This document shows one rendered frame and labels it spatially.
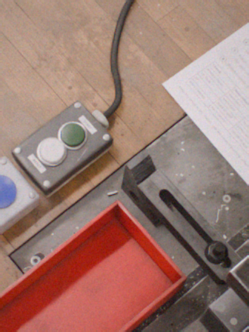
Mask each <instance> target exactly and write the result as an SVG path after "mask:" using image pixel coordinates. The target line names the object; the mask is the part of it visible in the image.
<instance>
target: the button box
mask: <svg viewBox="0 0 249 332"><path fill-rule="evenodd" d="M133 2H134V0H127V1H126V2H125V3H124V7H123V8H122V11H121V13H120V15H119V19H118V21H117V25H116V29H115V33H114V37H113V43H112V48H111V55H110V66H111V71H112V74H113V80H114V84H115V91H116V95H115V100H114V102H113V104H112V105H111V106H110V108H109V109H108V110H107V111H105V112H104V113H103V114H101V113H100V112H99V111H97V110H95V111H93V112H92V114H91V113H90V112H89V111H88V110H87V108H86V107H85V106H84V105H83V104H82V103H81V102H80V101H76V102H74V103H73V104H72V105H71V106H69V107H68V108H67V109H65V110H64V111H62V112H61V113H60V114H59V115H57V116H56V117H55V118H53V119H52V120H50V121H49V122H48V123H47V124H46V125H44V126H43V127H41V128H40V129H39V130H37V131H36V132H35V133H34V134H31V135H30V136H28V137H27V138H26V139H25V140H24V141H22V142H21V143H19V144H18V145H16V146H15V147H14V148H13V149H12V150H11V153H12V157H13V161H14V162H15V163H16V164H17V165H18V166H19V167H20V168H21V170H22V171H23V172H24V173H25V175H26V177H27V178H28V179H29V180H30V181H31V182H32V183H33V184H34V185H35V186H36V187H37V188H38V189H39V190H40V192H41V193H42V194H43V195H44V197H46V198H48V197H50V196H52V195H53V194H54V193H55V192H56V191H57V190H59V189H60V188H61V187H63V186H64V185H66V184H67V183H68V182H69V181H70V180H71V179H73V178H74V177H76V176H77V175H78V173H80V172H81V171H83V170H84V169H85V168H86V167H87V166H88V165H90V164H91V163H93V162H94V161H95V160H97V159H98V158H99V157H100V156H101V155H104V154H105V153H106V152H108V151H109V150H110V149H111V148H112V145H113V137H112V136H111V135H110V134H109V133H108V132H107V130H106V129H107V128H108V127H109V123H108V121H107V119H108V118H110V117H111V116H112V115H113V114H114V113H115V112H116V111H117V109H118V108H119V106H120V104H121V103H122V83H121V79H120V76H119V71H118V63H117V60H118V50H119V42H120V38H121V34H122V29H123V26H124V23H125V19H126V17H127V14H128V12H129V10H130V8H131V6H132V4H133ZM70 123H76V124H78V125H81V126H82V127H83V129H84V133H85V136H84V141H83V142H82V143H81V144H80V145H79V146H76V147H70V146H67V145H66V144H65V143H64V142H63V141H62V139H61V131H62V128H63V127H64V126H65V125H67V124H70ZM48 139H57V140H59V141H60V142H61V143H62V144H63V145H64V156H63V158H62V159H61V160H60V161H58V162H54V163H50V162H46V161H45V160H43V158H42V157H41V154H40V147H41V145H42V143H43V142H44V141H46V140H48Z"/></svg>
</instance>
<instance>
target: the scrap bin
mask: <svg viewBox="0 0 249 332"><path fill-rule="evenodd" d="M186 280H187V277H186V275H185V274H184V273H183V272H182V271H181V270H180V269H179V267H178V266H177V265H176V264H175V263H174V262H173V260H172V259H171V258H170V257H169V256H167V254H166V253H165V252H164V251H163V250H162V248H161V247H160V246H159V245H158V244H157V242H156V241H155V240H154V239H153V238H152V237H151V235H150V234H149V233H148V232H147V231H146V230H145V229H144V228H143V227H142V226H141V224H140V223H139V222H138V221H137V220H136V219H135V217H134V216H133V215H132V214H131V213H130V211H129V210H128V209H127V208H126V207H125V206H124V205H123V204H122V203H121V202H120V201H119V200H118V199H117V200H116V201H115V202H114V203H113V204H112V205H110V206H109V207H108V208H106V209H105V210H104V211H102V212H101V213H100V214H98V215H97V216H96V217H94V218H93V219H92V220H90V221H89V222H88V223H87V224H86V225H85V226H84V227H82V228H81V229H80V230H78V231H77V232H76V233H74V234H73V235H72V236H71V237H70V238H69V239H67V240H66V241H65V242H63V243H62V244H61V245H59V246H58V247H57V248H56V249H55V250H53V251H52V252H51V254H49V255H48V256H47V257H45V258H44V259H43V260H41V261H40V263H38V264H37V265H36V266H34V267H33V268H32V269H30V270H29V271H28V272H26V274H24V275H23V276H21V277H20V278H19V279H17V280H16V281H15V282H14V283H13V284H11V285H10V286H9V287H8V288H6V289H5V290H3V291H2V292H1V293H0V332H131V331H132V330H133V329H134V328H136V327H137V326H138V325H139V324H141V323H142V322H143V321H144V320H145V319H146V318H148V317H149V315H151V314H152V313H153V312H154V311H156V310H157V309H158V308H159V307H161V306H162V305H163V304H164V303H165V302H166V301H167V300H169V299H170V298H172V297H173V296H174V295H175V294H176V293H178V292H179V291H180V290H181V289H182V287H183V285H184V284H185V282H186Z"/></svg>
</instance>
